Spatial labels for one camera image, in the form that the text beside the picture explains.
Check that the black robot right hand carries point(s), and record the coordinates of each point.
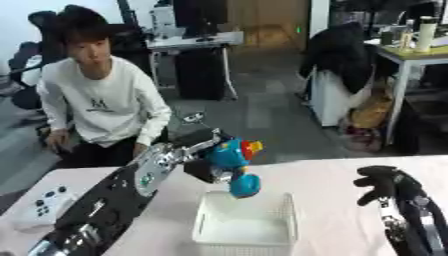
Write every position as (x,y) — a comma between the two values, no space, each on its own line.
(386,182)

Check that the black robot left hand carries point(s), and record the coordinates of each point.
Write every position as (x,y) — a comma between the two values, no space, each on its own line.
(201,166)

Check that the blue toy robot figure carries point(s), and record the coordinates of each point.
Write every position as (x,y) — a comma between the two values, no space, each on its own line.
(234,163)

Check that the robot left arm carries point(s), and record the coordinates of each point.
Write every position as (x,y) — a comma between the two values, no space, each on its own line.
(111,196)

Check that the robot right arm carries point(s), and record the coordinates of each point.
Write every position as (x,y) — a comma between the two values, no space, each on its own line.
(415,222)

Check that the white plastic basket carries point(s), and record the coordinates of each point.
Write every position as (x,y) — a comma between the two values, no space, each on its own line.
(245,222)

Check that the yellow bag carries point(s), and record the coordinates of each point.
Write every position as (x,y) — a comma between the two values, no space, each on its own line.
(371,110)

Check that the black computer tower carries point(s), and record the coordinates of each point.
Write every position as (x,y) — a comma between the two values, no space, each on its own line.
(200,75)

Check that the white side table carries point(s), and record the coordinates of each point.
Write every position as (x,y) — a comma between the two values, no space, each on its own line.
(408,76)

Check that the white desk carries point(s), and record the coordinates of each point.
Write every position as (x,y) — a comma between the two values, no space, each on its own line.
(195,55)

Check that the chair with black jacket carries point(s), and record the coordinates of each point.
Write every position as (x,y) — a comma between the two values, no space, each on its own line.
(344,73)

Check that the person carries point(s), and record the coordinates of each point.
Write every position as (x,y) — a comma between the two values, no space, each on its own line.
(99,96)

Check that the black monitor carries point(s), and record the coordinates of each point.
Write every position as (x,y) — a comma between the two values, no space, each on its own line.
(200,16)

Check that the white tall bottle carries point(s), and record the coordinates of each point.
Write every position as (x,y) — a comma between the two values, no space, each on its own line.
(425,34)

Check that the white game controller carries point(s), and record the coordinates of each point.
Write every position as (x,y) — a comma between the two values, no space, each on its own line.
(46,208)

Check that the black office chair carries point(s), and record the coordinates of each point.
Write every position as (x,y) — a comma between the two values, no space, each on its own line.
(35,63)

